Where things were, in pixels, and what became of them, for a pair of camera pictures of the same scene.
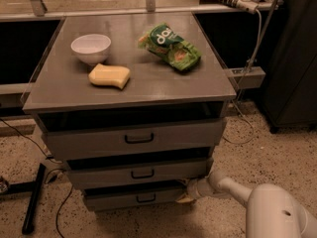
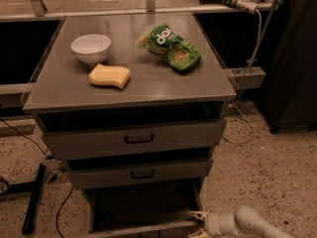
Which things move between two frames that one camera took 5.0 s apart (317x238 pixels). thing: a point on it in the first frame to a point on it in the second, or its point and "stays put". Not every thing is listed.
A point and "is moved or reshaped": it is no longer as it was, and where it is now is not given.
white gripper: x=197 y=189 to x=213 y=223
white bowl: x=92 y=49 stays put
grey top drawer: x=74 y=137 stays put
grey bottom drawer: x=133 y=194 is moved or reshaped
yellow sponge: x=109 y=75 stays put
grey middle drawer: x=139 y=173 stays put
